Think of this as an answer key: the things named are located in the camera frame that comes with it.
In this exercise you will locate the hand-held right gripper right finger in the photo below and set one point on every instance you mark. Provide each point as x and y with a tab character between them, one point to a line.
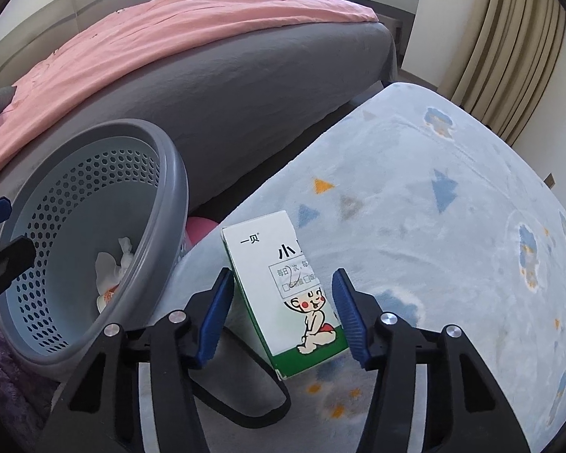
351	321

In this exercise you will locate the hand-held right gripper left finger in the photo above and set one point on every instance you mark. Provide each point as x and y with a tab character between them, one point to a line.
212	325

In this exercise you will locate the green and white box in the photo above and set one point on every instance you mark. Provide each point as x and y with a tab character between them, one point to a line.
259	264

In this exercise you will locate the white tissue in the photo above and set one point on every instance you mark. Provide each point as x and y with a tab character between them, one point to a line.
107	271

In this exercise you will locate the grey perforated plastic basket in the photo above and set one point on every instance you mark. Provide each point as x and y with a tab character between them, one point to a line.
165	226

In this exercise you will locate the magenta ball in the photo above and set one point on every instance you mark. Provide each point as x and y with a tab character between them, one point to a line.
200	231

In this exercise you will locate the purple fluffy rug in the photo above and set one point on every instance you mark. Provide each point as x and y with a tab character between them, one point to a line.
9	387

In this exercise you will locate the grey bed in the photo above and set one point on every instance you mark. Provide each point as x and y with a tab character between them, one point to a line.
264	94

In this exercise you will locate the beige curtain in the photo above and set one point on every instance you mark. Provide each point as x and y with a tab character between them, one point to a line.
509	42

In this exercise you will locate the wall outlet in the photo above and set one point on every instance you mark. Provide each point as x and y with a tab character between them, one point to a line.
550	180

